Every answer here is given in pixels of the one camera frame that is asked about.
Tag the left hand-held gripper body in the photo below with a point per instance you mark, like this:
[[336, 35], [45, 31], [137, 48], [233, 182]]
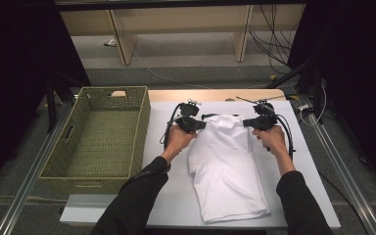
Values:
[[189, 109]]

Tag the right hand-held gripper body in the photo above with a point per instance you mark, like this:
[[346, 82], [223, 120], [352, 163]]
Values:
[[266, 120]]

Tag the white t-shirt with black collar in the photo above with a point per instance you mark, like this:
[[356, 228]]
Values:
[[228, 169]]

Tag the green woven basket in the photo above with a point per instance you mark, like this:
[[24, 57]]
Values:
[[104, 143]]

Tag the person's right hand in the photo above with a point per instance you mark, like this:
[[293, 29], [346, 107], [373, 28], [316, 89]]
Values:
[[274, 142]]

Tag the person's left hand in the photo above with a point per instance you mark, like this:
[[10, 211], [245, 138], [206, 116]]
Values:
[[178, 140]]

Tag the dark round table grommet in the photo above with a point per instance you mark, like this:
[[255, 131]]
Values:
[[230, 99]]

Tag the black metal stand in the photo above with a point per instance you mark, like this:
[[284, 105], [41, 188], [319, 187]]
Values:
[[317, 98], [50, 107]]

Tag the light wooden shelf unit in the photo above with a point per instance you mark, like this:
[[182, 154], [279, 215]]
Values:
[[182, 19]]

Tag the small white plug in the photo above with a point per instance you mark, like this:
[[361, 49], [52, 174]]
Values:
[[111, 42]]

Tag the black curtain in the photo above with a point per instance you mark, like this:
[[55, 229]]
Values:
[[362, 65], [13, 65]]

